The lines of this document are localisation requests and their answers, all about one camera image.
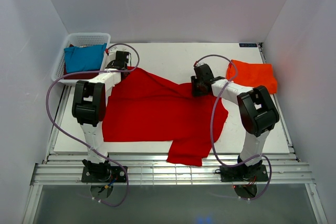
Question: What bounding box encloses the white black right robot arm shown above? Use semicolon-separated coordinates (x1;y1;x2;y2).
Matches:
191;63;279;182

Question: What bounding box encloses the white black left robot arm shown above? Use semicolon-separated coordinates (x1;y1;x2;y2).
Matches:
72;50;131;182

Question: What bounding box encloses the dark red folded t shirt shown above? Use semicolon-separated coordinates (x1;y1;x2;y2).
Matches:
64;44;97;80

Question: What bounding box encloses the blue folded t shirt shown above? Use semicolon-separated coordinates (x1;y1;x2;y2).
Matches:
64;43;107;73

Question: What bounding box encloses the orange folded t shirt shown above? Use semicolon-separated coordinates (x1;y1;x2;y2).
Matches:
226;60;278;94

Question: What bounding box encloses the small dark label sticker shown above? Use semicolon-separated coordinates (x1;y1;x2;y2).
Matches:
239;43;258;48

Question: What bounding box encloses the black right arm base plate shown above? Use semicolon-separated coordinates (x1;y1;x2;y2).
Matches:
215;165;269;182

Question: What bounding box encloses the aluminium frame rail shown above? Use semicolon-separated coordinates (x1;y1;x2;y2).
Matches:
23;148;328;223

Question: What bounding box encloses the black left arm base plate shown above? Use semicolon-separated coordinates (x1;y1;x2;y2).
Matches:
81;166;128;183

